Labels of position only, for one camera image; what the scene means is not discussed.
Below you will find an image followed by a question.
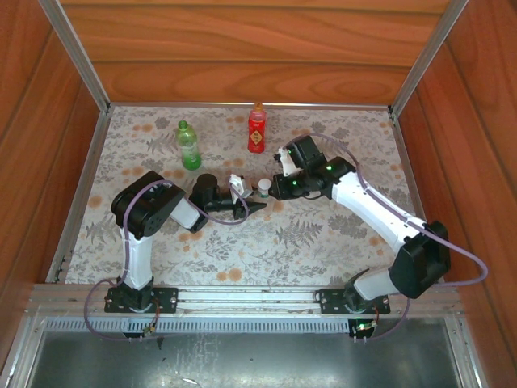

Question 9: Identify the grey metal sheet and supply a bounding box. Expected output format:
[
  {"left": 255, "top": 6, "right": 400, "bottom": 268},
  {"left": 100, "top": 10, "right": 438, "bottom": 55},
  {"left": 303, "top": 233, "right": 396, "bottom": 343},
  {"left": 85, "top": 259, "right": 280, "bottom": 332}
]
[{"left": 23, "top": 331, "right": 465, "bottom": 388}]

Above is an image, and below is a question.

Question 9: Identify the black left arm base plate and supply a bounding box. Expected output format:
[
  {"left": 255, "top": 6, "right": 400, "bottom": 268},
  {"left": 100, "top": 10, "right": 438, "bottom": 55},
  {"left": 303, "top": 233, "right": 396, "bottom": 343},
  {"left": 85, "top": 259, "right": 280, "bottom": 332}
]
[{"left": 103, "top": 285, "right": 179, "bottom": 314}]

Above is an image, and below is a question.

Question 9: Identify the aluminium corner post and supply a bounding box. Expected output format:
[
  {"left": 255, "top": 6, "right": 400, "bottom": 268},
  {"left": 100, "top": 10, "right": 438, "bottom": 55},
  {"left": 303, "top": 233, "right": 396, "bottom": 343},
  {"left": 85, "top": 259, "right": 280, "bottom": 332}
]
[
  {"left": 388, "top": 0, "right": 472, "bottom": 116},
  {"left": 38, "top": 0, "right": 112, "bottom": 114}
]

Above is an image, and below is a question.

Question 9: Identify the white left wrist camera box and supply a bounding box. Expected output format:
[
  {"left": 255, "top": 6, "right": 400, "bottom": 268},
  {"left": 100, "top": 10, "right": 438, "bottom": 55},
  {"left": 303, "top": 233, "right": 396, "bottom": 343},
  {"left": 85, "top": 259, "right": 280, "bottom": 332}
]
[{"left": 229, "top": 173, "right": 256, "bottom": 199}]

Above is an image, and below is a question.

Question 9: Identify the aluminium mounting rail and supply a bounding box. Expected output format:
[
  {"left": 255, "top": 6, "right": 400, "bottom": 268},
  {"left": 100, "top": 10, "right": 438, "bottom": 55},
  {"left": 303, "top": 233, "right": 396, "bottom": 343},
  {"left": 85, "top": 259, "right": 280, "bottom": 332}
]
[{"left": 26, "top": 282, "right": 464, "bottom": 320}]

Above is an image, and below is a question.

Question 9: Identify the red plastic bottle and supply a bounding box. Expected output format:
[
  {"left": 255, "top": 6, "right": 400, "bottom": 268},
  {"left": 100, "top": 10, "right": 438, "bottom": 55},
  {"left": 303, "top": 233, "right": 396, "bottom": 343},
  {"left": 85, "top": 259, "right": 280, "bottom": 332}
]
[{"left": 247, "top": 102, "right": 268, "bottom": 154}]

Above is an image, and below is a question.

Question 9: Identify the green plastic bottle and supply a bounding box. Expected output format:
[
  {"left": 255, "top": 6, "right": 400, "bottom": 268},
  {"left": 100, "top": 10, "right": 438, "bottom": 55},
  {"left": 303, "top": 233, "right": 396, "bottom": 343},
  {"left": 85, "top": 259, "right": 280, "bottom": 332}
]
[{"left": 176, "top": 120, "right": 203, "bottom": 171}]

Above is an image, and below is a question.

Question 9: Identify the floral patterned tablecloth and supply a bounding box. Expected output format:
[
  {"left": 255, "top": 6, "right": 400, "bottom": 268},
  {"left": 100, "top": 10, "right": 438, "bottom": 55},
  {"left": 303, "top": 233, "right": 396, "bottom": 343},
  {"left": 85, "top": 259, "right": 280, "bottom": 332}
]
[{"left": 50, "top": 105, "right": 441, "bottom": 287}]

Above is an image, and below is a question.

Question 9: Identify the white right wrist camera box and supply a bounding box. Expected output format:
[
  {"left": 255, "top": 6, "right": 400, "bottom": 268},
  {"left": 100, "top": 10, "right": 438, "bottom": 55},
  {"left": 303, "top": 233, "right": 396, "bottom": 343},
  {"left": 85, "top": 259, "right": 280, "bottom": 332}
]
[{"left": 273, "top": 146, "right": 298, "bottom": 178}]

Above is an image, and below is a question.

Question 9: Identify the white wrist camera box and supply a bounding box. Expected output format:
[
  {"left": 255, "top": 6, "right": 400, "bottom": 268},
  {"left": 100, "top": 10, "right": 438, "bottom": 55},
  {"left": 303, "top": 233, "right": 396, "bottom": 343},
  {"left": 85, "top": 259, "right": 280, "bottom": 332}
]
[
  {"left": 273, "top": 146, "right": 298, "bottom": 178},
  {"left": 229, "top": 173, "right": 256, "bottom": 199}
]

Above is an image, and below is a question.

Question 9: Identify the aluminium side rail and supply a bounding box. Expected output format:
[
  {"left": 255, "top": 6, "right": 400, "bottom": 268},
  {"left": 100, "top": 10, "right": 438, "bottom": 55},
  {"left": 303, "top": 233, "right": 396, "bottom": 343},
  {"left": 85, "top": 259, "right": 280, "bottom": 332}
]
[
  {"left": 44, "top": 111, "right": 111, "bottom": 284},
  {"left": 389, "top": 112, "right": 448, "bottom": 286}
]

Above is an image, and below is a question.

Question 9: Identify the white slotted cable duct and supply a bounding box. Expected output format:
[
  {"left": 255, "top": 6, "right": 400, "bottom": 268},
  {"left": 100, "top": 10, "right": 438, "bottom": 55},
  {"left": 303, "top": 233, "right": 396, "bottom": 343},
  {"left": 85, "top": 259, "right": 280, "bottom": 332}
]
[{"left": 42, "top": 317, "right": 448, "bottom": 335}]

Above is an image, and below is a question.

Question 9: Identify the small black connector board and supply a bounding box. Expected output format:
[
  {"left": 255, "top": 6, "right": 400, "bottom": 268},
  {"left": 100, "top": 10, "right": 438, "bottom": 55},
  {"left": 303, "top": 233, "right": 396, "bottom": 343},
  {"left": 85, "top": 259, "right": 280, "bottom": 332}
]
[
  {"left": 347, "top": 318, "right": 380, "bottom": 344},
  {"left": 122, "top": 327, "right": 162, "bottom": 343}
]

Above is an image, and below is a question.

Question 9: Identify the aluminium back bar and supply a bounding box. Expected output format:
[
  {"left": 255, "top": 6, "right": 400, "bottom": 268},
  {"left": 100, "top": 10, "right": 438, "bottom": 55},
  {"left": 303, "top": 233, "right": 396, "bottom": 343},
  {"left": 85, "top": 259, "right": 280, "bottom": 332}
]
[{"left": 108, "top": 100, "right": 393, "bottom": 111}]

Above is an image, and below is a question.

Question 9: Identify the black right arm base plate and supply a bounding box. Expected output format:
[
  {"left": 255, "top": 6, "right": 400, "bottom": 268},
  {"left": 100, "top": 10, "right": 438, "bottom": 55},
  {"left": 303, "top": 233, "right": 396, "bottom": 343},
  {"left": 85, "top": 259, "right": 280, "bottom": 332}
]
[{"left": 318, "top": 286, "right": 392, "bottom": 315}]

